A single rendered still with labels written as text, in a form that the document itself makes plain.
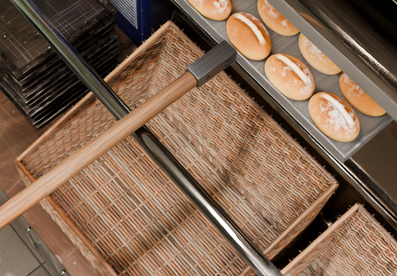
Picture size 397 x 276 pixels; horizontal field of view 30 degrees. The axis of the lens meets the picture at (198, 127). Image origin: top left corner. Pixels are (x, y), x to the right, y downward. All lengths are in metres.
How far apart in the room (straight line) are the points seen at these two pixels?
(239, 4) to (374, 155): 0.39
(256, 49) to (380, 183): 0.39
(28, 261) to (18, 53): 0.89
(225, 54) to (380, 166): 0.40
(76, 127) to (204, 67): 0.61
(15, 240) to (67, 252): 0.66
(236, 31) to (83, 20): 0.56
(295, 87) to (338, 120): 0.09
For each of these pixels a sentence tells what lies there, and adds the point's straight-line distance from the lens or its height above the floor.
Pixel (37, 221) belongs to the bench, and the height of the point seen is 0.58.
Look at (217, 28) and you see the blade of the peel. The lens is 1.34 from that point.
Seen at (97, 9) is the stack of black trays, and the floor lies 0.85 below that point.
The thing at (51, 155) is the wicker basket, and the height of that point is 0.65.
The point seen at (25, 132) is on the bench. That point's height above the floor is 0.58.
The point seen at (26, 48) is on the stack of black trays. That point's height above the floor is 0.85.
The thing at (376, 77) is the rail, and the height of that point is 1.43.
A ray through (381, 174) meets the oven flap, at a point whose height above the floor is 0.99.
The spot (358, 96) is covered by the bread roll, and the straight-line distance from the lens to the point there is 1.27.
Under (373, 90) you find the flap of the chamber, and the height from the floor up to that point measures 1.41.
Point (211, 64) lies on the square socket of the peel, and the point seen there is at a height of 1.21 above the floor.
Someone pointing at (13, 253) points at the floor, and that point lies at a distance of 2.44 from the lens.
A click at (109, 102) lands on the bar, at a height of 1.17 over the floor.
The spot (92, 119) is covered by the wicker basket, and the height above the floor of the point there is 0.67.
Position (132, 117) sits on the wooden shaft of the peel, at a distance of 1.21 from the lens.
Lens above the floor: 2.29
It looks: 63 degrees down
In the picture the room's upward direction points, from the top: 6 degrees clockwise
